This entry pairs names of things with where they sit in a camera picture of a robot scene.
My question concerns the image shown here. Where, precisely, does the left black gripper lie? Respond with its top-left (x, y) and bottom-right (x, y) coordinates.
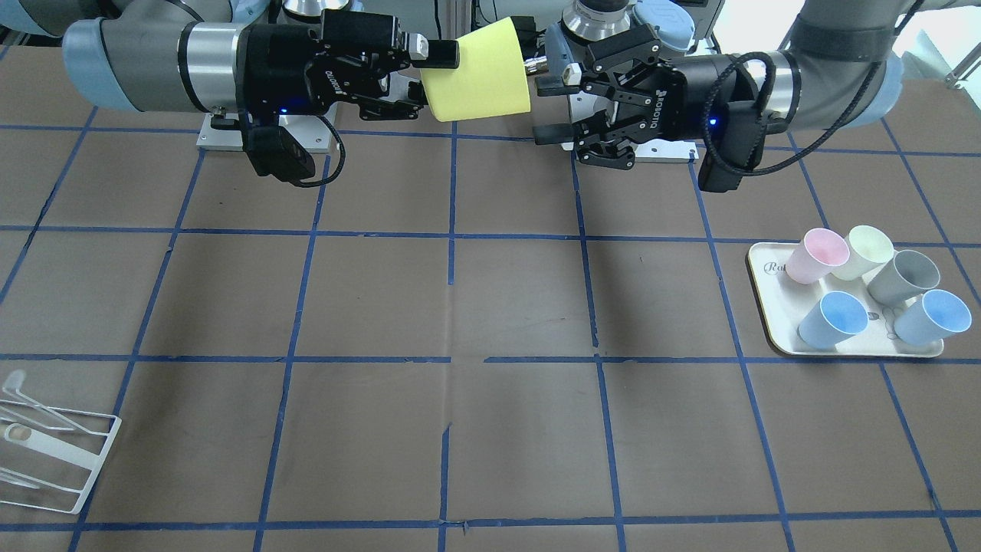
top-left (533, 24), bottom-right (756, 170)

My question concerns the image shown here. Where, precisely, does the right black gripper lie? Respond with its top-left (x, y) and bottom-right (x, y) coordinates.
top-left (234, 9), bottom-right (461, 121)

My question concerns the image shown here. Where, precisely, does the yellow plastic cup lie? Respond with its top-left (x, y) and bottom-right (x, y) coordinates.
top-left (421, 18), bottom-right (530, 122)

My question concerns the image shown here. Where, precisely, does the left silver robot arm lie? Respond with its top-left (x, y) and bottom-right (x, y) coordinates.
top-left (535, 1), bottom-right (928, 191)

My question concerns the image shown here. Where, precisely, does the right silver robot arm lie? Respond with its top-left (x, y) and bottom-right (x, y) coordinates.
top-left (2, 1), bottom-right (460, 126)

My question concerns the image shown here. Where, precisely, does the pink plastic cup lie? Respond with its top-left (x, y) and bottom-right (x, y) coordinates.
top-left (785, 228), bottom-right (851, 285)

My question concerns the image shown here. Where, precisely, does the cream white plastic cup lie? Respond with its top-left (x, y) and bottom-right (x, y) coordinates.
top-left (832, 225), bottom-right (896, 281)

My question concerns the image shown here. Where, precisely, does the blue cup tray rear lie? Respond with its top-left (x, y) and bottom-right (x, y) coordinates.
top-left (796, 291), bottom-right (869, 350)

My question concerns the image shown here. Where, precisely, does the blue cup tray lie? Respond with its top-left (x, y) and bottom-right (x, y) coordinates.
top-left (894, 289), bottom-right (973, 346)
top-left (796, 291), bottom-right (869, 350)

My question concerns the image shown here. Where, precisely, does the grey plastic cup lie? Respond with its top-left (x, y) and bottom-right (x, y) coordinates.
top-left (868, 249), bottom-right (941, 307)

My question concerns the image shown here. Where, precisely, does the blue cup tray front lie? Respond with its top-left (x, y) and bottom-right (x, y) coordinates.
top-left (894, 289), bottom-right (973, 346)

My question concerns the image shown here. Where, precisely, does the cream serving tray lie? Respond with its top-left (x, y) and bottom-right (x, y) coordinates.
top-left (747, 242), bottom-right (945, 359)

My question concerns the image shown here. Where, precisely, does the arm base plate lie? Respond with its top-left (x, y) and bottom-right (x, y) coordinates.
top-left (196, 114), bottom-right (334, 154)
top-left (569, 123), bottom-right (699, 164)

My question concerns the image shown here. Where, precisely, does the aluminium frame post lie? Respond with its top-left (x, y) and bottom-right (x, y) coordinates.
top-left (432, 0), bottom-right (473, 39)

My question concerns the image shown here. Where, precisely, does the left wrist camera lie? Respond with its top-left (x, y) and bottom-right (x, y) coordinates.
top-left (697, 99), bottom-right (765, 193)

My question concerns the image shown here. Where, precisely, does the white wire cup rack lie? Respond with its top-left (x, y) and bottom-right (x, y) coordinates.
top-left (1, 370), bottom-right (123, 516)

